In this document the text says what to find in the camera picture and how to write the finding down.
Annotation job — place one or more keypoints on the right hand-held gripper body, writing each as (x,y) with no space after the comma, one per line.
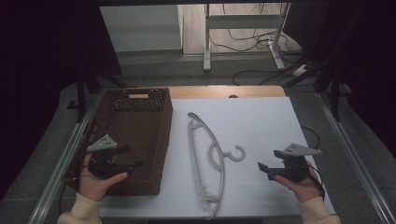
(294,169)

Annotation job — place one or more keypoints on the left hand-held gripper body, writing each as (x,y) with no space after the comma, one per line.
(101,144)

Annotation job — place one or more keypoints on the brown wicker basket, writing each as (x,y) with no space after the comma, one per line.
(140,130)

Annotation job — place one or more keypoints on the white plastic clothes hanger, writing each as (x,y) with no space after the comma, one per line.
(223,161)

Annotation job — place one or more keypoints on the person's right hand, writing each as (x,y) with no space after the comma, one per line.
(306,188)

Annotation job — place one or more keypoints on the person's left hand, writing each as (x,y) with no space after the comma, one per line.
(91,186)

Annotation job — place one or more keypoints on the white board sheet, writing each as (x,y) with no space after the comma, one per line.
(264,124)

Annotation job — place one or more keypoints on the black stand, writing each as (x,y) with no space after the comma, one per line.
(334,93)
(81,93)

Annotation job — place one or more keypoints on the dark table grommet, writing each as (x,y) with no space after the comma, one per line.
(233,96)

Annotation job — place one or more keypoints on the white power strip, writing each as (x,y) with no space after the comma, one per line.
(300,70)

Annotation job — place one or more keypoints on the wooden table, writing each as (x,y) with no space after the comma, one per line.
(218,92)

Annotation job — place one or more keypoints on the white cabinet panel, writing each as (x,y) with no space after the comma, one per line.
(140,28)

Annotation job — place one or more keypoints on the metal rail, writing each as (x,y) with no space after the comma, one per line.
(358,161)
(62,161)

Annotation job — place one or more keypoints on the white metal desk frame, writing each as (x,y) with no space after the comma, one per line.
(243,21)

